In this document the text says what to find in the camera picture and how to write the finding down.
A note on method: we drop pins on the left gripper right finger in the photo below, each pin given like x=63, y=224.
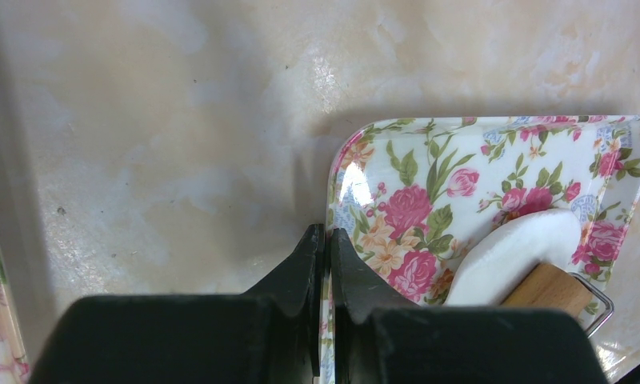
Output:
x=382, y=337

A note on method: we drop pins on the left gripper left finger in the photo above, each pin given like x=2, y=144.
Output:
x=267, y=334

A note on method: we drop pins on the white dough piece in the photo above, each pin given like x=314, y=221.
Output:
x=501, y=261

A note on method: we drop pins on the wooden double-ended rolling pin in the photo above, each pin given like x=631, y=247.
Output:
x=549, y=287

